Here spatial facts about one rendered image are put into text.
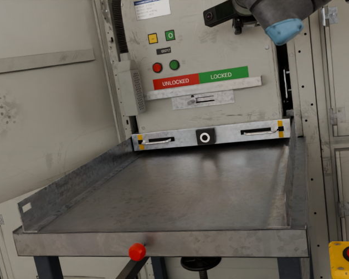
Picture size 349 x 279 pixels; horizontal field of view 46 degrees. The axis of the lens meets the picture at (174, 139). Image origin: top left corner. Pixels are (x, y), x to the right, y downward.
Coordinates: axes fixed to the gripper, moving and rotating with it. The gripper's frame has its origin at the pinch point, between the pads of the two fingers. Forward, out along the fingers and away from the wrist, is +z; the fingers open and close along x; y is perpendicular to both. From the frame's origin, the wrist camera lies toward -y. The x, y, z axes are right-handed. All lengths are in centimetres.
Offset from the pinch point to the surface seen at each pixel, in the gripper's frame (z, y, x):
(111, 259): 41, -58, -73
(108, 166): 1, -45, -36
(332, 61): 1.6, 27.8, -14.7
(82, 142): 14, -55, -27
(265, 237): -49, -6, -54
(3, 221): 49, -105, -52
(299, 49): 4.5, 19.4, -8.9
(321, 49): 3.4, 25.7, -10.3
